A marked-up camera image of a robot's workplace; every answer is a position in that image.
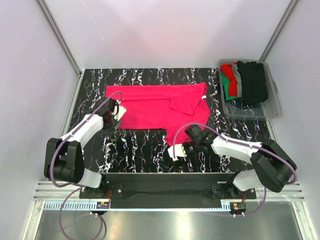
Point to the left aluminium corner post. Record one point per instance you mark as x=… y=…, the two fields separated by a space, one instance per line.
x=44 y=8

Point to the green folded t shirt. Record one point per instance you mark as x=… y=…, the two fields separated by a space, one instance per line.
x=225 y=83

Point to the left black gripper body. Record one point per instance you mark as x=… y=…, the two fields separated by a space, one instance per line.
x=110 y=128

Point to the black folded t shirt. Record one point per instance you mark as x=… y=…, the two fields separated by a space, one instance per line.
x=253 y=78

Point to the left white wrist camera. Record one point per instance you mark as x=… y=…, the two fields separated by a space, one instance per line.
x=119 y=111

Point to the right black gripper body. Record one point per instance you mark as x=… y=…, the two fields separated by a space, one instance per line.
x=191 y=148

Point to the clear plastic bin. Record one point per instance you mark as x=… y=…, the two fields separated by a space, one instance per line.
x=236 y=109

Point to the right aluminium corner post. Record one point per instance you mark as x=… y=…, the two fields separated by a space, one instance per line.
x=289 y=10

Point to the left orange connector module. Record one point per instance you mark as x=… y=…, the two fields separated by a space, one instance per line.
x=103 y=204

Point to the white slotted cable duct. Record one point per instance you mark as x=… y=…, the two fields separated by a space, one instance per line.
x=71 y=205

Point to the aluminium corner post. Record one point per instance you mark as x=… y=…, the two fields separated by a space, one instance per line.
x=289 y=10
x=44 y=8

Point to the aluminium frame rail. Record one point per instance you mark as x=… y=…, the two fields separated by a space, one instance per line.
x=119 y=190

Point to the red folded t shirt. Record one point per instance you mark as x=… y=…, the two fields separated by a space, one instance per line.
x=228 y=72

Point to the orange connector module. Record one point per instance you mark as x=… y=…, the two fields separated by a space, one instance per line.
x=238 y=206
x=103 y=204

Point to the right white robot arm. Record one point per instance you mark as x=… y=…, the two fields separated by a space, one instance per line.
x=272 y=168

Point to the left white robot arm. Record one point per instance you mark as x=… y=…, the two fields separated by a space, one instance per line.
x=64 y=156

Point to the magenta t shirt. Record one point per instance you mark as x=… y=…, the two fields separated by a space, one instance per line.
x=167 y=107

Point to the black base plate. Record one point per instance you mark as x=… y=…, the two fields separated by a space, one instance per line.
x=166 y=177

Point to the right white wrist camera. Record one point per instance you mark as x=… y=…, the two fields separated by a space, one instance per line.
x=176 y=151

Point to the grey folded t shirt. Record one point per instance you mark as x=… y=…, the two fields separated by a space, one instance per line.
x=237 y=76

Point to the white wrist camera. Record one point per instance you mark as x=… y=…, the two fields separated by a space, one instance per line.
x=176 y=151
x=119 y=111

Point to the right orange connector module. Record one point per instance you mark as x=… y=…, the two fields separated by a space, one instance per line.
x=238 y=206

